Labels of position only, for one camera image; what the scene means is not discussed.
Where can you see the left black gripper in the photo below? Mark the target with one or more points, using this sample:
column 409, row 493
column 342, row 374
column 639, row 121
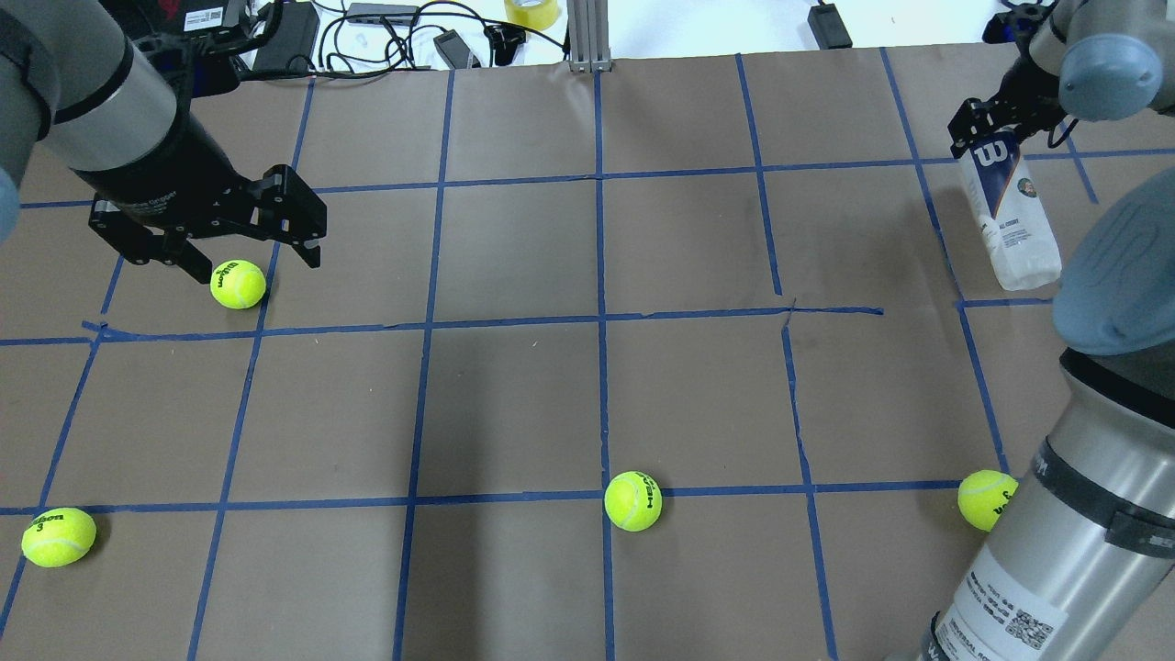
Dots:
column 176, row 194

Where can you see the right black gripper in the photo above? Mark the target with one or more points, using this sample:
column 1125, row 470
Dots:
column 977, row 117

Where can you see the clear tennis ball can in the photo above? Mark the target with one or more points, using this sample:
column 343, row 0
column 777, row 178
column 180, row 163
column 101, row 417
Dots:
column 1010, row 216

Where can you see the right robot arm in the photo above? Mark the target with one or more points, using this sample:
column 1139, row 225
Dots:
column 1087, row 536

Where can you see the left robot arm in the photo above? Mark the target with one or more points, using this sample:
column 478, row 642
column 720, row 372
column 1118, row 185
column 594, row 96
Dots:
column 74, row 80

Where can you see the tennis ball near left side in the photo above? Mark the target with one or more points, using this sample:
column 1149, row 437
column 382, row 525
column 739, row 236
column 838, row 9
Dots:
column 238, row 284

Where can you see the tennis ball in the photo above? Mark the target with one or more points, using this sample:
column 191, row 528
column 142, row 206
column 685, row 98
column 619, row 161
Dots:
column 58, row 537
column 633, row 501
column 238, row 284
column 983, row 496

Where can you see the tennis ball far left side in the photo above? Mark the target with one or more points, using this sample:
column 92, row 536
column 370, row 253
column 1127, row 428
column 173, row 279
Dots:
column 58, row 537

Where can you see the tennis ball right side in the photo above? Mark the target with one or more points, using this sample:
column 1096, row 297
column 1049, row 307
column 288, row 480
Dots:
column 983, row 496

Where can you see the tennis ball centre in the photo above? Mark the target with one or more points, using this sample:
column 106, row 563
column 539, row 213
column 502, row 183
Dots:
column 633, row 501

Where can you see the black power adapter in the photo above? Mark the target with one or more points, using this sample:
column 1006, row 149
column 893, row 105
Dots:
column 290, row 48

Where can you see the black power brick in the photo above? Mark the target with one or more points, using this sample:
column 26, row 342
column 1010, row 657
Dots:
column 828, row 27

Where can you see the grey usb hub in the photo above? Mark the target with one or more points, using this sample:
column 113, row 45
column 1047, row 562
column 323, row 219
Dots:
column 382, row 13

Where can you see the yellow tape roll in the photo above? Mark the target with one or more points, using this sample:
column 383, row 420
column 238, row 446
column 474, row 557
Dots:
column 533, row 14

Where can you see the aluminium frame post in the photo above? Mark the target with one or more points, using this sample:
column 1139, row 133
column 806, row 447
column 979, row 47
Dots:
column 587, row 31

